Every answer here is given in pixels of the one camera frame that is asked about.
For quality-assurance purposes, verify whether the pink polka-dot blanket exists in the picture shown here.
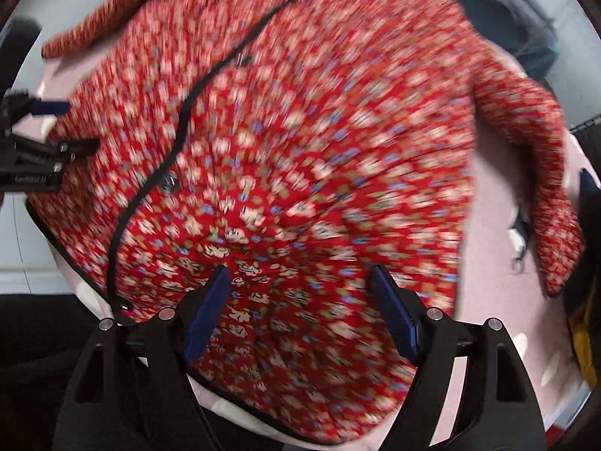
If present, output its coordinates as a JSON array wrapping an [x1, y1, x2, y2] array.
[[23, 47, 592, 451]]

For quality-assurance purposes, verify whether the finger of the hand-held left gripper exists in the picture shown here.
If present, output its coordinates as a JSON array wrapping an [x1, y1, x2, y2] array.
[[12, 132, 101, 172], [0, 90, 70, 125]]

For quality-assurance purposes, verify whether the mustard brown cloth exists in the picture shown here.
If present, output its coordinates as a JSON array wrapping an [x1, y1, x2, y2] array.
[[566, 263, 598, 386]]

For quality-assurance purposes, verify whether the navy cloth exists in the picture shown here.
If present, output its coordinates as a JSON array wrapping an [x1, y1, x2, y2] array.
[[577, 166, 601, 264]]

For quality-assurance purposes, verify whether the dark blue cloth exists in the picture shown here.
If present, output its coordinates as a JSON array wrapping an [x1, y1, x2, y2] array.
[[423, 0, 559, 80]]

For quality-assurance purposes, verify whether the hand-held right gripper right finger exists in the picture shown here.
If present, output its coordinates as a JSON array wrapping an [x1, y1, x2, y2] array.
[[368, 264, 548, 451]]

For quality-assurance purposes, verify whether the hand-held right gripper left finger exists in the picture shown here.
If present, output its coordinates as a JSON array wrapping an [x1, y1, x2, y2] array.
[[53, 265, 233, 451]]

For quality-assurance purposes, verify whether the red floral jacket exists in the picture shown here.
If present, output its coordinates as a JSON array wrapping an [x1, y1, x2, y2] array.
[[26, 0, 585, 445]]

